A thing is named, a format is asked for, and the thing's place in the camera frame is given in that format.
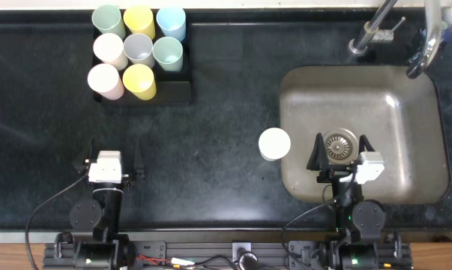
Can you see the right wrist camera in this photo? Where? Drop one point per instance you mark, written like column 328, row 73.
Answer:
column 370, row 167

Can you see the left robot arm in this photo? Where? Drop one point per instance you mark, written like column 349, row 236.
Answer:
column 85, row 215

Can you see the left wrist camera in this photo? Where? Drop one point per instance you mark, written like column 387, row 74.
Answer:
column 105, row 168

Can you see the black tray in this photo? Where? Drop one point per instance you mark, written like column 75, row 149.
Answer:
column 173, row 88

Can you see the grey cup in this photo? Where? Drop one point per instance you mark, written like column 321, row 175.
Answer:
column 137, row 48

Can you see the blue cup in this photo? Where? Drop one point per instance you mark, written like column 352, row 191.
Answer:
column 170, row 20

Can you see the steel sink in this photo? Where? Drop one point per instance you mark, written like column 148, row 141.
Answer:
column 398, row 112

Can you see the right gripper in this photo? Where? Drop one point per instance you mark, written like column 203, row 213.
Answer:
column 328, row 175

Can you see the mounting rail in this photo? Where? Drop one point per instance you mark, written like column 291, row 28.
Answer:
column 210, row 253

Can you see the white cup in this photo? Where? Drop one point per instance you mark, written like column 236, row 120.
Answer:
column 274, row 143

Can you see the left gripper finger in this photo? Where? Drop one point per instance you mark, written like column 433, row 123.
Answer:
column 85, row 159
column 138, row 165

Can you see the yellow cup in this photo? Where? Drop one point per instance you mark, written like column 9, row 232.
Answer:
column 137, row 78
column 137, row 18

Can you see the steel tap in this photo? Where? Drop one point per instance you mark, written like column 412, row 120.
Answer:
column 433, row 37

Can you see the green cup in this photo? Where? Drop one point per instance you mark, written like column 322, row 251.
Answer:
column 106, row 18
column 167, row 52

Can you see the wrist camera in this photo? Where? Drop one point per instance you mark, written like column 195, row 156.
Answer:
column 105, row 168
column 370, row 167

